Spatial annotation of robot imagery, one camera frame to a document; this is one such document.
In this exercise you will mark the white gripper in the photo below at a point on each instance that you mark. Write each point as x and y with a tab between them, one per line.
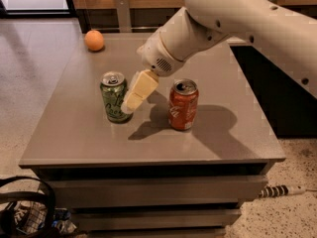
156	56

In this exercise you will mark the green soda can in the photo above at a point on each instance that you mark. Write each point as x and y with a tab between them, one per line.
113	86

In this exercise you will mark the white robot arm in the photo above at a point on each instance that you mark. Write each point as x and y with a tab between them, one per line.
286	38

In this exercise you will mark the red soda can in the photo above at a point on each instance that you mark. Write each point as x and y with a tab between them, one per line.
182	104

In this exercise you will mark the orange fruit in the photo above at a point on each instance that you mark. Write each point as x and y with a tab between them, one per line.
94	40

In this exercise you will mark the grey drawer cabinet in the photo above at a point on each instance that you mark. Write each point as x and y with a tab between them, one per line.
143	179

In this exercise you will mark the striped power strip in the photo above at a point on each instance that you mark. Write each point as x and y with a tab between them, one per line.
282	190

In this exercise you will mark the metal rail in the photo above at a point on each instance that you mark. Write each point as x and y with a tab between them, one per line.
126	29

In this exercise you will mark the left metal bracket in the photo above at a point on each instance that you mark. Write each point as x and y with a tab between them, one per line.
123	13

